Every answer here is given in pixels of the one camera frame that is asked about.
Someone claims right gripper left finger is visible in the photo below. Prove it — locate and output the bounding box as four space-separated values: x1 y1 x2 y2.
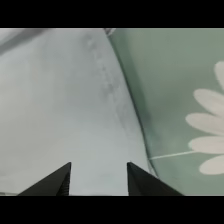
17 161 73 197

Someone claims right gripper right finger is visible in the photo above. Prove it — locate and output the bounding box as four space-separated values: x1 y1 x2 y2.
126 161 185 197

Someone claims pale grey garment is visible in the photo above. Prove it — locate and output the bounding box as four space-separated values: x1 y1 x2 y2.
0 28 158 197

